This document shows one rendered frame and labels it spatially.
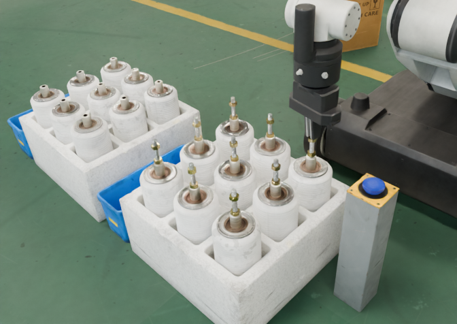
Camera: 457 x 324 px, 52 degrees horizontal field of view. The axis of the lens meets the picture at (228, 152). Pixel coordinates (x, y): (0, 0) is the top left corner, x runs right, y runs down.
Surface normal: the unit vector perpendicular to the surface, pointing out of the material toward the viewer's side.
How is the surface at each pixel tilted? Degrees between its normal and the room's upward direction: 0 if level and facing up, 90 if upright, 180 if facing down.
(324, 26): 90
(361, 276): 90
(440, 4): 40
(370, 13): 90
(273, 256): 0
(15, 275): 0
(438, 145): 0
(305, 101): 90
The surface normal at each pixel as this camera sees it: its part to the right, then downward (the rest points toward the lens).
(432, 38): -0.69, 0.53
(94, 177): 0.69, 0.40
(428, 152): -0.05, -0.80
